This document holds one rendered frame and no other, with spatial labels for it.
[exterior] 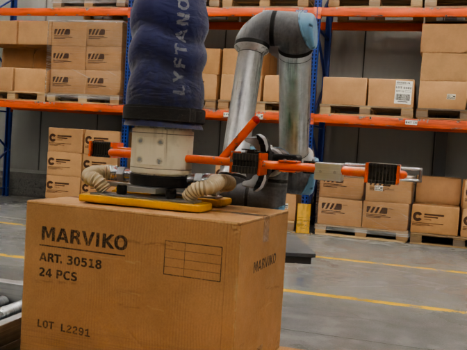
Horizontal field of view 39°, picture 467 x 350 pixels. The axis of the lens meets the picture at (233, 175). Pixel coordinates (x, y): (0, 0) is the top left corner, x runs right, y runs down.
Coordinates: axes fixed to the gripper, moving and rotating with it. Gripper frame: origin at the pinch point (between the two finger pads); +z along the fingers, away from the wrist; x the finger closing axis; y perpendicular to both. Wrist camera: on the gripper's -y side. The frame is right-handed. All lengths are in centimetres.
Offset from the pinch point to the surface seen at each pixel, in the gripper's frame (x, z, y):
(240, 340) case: -42.0, 20.1, -3.3
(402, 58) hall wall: 147, -839, -6
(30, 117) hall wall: 29, -851, 620
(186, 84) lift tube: 19.5, 6.3, 19.2
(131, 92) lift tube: 16.6, 8.6, 33.7
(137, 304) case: -36.1, 22.2, 22.7
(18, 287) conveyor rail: -49, -28, 89
